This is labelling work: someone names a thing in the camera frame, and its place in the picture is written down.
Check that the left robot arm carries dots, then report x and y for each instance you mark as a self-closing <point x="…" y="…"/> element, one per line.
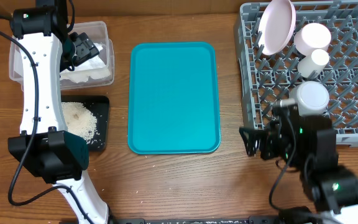
<point x="45" y="147"/>

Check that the grey-blue bowl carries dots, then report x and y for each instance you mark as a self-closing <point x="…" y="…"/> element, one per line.
<point x="311" y="97"/>

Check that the grey dishwasher rack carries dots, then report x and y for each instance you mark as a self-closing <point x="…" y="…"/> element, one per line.
<point x="266" y="79"/>

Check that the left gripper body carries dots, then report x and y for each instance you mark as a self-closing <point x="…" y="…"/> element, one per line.
<point x="78" y="51"/>

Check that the large white plate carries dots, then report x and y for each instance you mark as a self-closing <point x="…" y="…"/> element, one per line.
<point x="277" y="25"/>

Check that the clear plastic bin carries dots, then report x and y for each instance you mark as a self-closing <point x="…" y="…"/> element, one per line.
<point x="96" y="31"/>

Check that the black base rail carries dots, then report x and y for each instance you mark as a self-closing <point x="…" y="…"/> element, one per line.
<point x="197" y="221"/>

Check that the pink bowl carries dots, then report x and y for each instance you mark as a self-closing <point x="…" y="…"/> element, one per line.
<point x="311" y="37"/>

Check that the teal serving tray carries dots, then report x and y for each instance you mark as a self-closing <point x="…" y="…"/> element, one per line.
<point x="173" y="99"/>

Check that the white cup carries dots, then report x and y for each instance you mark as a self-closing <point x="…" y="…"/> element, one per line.
<point x="313" y="64"/>

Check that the white napkin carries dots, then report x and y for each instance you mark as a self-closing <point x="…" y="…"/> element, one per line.
<point x="97" y="71"/>

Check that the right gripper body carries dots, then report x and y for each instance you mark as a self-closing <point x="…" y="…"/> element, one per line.
<point x="298" y="158"/>

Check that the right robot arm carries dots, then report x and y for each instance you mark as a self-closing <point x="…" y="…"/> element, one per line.
<point x="308" y="144"/>

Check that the pile of rice grains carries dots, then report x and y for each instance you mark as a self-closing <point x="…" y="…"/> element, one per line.
<point x="80" y="120"/>

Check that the black plastic tray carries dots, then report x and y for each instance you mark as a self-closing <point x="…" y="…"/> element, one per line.
<point x="100" y="108"/>

